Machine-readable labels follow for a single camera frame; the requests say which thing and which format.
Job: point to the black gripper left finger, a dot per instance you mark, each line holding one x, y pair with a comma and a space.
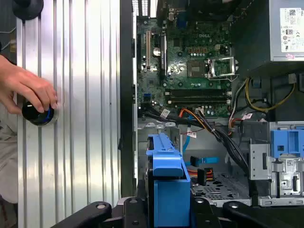
101, 212

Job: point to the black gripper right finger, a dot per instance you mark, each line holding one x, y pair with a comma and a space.
240, 212

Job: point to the grey metal disk bay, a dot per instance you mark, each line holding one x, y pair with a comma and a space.
213, 190

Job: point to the black RAM slot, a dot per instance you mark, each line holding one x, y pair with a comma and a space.
197, 93
197, 101

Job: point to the black expansion slot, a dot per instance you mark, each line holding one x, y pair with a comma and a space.
163, 55

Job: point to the white expansion slot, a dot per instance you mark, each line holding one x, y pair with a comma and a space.
148, 50

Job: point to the person's bare hand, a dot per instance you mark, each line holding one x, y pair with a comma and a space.
26, 88

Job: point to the grey metal drive cage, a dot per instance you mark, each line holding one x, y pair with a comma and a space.
280, 180

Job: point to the metal slat table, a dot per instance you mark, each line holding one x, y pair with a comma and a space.
78, 118

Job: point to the person's beige clothing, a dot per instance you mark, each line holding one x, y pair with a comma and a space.
7, 154

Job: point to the black open PC case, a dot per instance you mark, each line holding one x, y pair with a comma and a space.
127, 95

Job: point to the metal locking lever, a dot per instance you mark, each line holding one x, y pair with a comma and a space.
223, 75

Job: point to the CPU socket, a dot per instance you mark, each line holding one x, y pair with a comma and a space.
196, 69

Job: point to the metal socket cover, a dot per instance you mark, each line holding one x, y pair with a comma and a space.
222, 58

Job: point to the silver coin cell battery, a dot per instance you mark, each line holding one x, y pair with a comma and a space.
157, 51

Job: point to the green Dell motherboard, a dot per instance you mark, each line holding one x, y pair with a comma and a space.
187, 47

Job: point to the grey power supply unit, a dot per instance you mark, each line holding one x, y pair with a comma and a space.
288, 28

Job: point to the black round knob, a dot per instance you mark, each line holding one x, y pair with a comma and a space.
27, 8

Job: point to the blue plastic drive bracket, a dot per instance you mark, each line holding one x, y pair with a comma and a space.
285, 142

